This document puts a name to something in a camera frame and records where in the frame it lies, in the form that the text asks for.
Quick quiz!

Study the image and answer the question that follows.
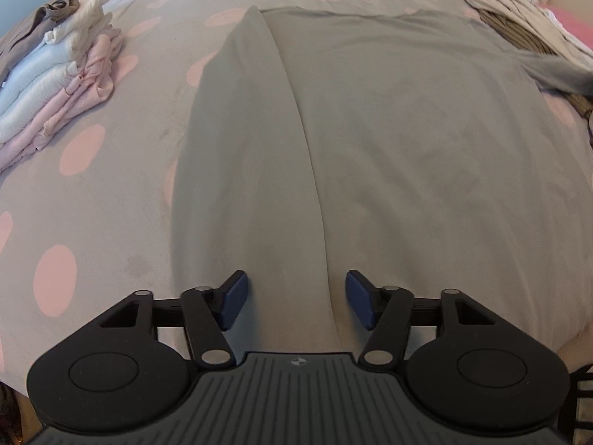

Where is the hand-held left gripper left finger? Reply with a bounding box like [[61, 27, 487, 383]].
[[95, 270, 248, 370]]

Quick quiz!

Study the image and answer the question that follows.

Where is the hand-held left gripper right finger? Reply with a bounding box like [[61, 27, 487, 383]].
[[345, 269, 498, 370]]

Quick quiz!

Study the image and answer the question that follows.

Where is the grey t-shirt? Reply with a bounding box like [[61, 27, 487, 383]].
[[171, 6, 593, 348]]

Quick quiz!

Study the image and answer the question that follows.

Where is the stack of folded clothes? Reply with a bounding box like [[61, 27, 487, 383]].
[[0, 28, 127, 172]]

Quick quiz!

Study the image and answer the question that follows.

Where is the grey pink-dotted bed cover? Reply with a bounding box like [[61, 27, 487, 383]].
[[0, 0, 593, 399]]

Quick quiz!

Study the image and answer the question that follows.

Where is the black chair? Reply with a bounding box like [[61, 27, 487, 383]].
[[567, 362, 593, 445]]

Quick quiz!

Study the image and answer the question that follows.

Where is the white folded top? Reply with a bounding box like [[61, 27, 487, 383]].
[[0, 44, 79, 144]]

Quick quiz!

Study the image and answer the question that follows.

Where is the brown striped garment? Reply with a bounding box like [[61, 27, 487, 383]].
[[479, 9, 593, 121]]

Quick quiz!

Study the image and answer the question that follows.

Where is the cream folded top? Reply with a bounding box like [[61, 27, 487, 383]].
[[44, 0, 114, 54]]

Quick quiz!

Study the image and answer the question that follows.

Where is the white crumpled garment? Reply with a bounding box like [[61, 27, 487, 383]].
[[456, 0, 593, 61]]

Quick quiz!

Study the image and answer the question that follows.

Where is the brown folded garment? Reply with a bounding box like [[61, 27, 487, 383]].
[[0, 0, 79, 82]]

